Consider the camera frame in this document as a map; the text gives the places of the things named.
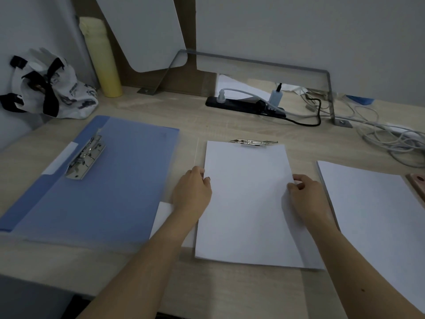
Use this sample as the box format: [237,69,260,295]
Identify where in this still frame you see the person's left hand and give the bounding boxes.
[171,166,213,226]

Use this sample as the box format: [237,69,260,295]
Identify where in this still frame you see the person's right hand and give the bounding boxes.
[286,173,336,231]

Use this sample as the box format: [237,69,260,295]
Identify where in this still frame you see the transparent folder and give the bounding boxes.
[10,115,329,273]

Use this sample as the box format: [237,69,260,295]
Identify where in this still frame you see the white paper sheets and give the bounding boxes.
[194,140,325,271]

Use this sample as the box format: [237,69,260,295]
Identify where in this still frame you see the stack of white paper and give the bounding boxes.
[316,160,425,315]

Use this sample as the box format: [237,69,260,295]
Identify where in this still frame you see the blue folder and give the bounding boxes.
[0,115,180,233]

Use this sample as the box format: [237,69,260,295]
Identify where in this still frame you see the metal clip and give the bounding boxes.
[65,129,107,180]
[229,139,279,148]

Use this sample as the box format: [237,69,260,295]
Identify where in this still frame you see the person's left forearm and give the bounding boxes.
[76,212,197,319]

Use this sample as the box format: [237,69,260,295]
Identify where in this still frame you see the person's right forearm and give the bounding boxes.
[309,219,425,319]

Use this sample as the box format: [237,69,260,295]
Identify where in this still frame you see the white charger adapter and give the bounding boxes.
[269,83,283,107]

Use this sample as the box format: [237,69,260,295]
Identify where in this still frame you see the phone with pink case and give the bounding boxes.
[406,173,425,203]

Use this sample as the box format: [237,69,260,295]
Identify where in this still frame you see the small blue object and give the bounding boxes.
[346,95,375,105]

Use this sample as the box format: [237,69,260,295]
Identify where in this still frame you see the brown cardboard board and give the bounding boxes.
[70,0,220,97]

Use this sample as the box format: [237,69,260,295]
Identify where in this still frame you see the loose white papers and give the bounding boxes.
[216,73,306,100]

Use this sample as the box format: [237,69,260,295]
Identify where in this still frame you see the yellow bottle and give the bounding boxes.
[78,16,124,98]

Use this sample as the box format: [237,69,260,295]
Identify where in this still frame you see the white black printed bag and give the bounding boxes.
[0,47,99,120]

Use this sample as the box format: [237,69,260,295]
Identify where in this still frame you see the large white board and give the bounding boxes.
[195,0,425,107]

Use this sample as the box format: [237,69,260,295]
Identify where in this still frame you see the white rounded board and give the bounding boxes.
[94,0,188,74]

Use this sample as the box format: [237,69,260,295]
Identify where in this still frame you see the tangle of white cables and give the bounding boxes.
[298,89,425,168]

